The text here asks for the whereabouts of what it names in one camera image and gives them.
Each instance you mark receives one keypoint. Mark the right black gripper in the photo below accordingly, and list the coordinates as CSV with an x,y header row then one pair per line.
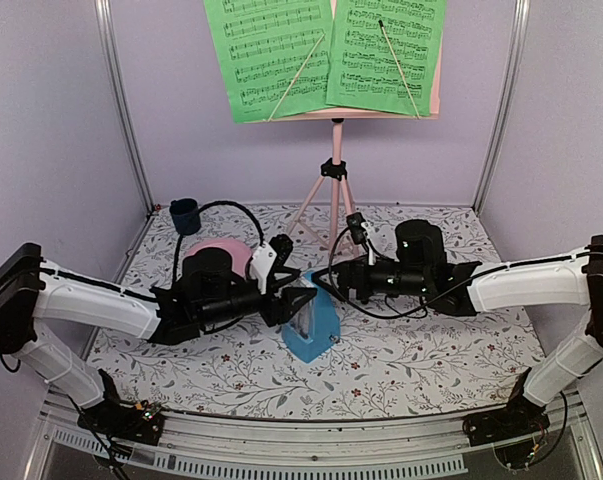
x,y
345,269

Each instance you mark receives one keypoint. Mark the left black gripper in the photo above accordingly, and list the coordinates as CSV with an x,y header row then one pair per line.
x,y
288,294

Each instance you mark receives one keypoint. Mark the clear metronome front cover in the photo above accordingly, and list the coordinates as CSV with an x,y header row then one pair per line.
x,y
300,323

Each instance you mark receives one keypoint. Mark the blue melodica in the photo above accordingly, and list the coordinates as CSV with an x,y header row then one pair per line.
x,y
325,329

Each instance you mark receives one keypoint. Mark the pink music stand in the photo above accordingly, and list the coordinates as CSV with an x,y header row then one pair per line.
x,y
334,168

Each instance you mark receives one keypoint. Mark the green sheet music stack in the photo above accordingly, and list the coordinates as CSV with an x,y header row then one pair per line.
x,y
385,56

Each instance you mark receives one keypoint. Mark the green sheet music page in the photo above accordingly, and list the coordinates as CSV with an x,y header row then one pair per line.
x,y
274,55

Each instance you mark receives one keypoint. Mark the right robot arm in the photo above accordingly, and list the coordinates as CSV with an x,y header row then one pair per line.
x,y
569,282

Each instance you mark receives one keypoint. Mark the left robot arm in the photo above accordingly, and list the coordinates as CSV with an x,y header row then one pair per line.
x,y
34,290

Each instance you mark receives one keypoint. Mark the pink plate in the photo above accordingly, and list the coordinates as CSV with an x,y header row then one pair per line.
x,y
238,250

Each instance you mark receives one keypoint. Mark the floral table mat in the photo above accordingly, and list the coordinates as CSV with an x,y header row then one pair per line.
x,y
393,368

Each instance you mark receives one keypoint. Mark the dark blue cup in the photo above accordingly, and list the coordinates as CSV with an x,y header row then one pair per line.
x,y
185,216

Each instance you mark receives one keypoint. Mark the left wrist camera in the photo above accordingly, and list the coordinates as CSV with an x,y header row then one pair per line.
x,y
268,260

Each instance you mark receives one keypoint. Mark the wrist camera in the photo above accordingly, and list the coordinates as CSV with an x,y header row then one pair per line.
x,y
268,260
359,233

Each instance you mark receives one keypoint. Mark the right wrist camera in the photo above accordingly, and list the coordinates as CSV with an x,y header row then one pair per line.
x,y
359,233

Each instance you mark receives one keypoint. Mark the front aluminium rail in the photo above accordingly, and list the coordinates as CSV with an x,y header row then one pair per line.
x,y
202,446

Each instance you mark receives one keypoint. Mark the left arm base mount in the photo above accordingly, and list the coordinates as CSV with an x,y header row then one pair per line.
x,y
142,422

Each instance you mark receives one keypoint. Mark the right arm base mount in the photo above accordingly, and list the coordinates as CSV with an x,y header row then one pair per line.
x,y
517,418

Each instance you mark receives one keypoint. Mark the right aluminium frame post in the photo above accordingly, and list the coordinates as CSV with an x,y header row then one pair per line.
x,y
512,69

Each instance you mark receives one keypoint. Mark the aluminium frame post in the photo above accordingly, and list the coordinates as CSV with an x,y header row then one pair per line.
x,y
105,25
512,69

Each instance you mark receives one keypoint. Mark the left aluminium frame post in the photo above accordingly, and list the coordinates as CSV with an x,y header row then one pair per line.
x,y
105,25

